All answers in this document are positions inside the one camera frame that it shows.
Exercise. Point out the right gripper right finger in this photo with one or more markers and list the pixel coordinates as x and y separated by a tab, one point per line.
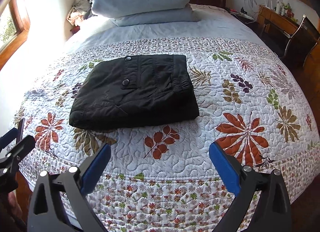
273	210

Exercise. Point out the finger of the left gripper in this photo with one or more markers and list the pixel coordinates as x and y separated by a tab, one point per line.
10	163
13	134

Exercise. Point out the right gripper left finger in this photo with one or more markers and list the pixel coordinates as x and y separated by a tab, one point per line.
47	212

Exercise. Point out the black pants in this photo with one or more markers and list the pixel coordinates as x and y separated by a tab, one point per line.
135	91

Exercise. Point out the crumpled beige blanket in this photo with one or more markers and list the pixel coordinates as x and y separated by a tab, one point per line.
79	11

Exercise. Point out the dark nightstand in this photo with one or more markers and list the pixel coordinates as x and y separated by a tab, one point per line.
246	19

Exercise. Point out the wooden desk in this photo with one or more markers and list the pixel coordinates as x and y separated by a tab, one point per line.
268	18

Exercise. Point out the light blue bed sheet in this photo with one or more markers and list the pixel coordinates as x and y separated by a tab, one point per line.
213	22

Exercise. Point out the lower blue-grey pillow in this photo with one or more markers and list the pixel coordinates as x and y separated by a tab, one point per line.
185	14

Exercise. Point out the side window frame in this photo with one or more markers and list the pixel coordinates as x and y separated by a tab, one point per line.
15	25

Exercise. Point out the metal frame chair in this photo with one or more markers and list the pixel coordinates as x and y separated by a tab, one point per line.
292	49

